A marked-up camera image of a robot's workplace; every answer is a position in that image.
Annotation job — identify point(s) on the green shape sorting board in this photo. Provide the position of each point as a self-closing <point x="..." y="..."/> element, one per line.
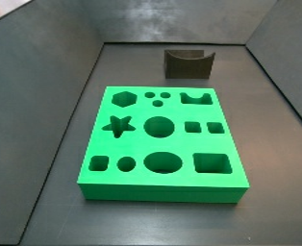
<point x="160" y="147"/>

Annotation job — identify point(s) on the black curved holder stand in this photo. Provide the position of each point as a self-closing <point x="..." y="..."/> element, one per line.
<point x="186" y="64"/>

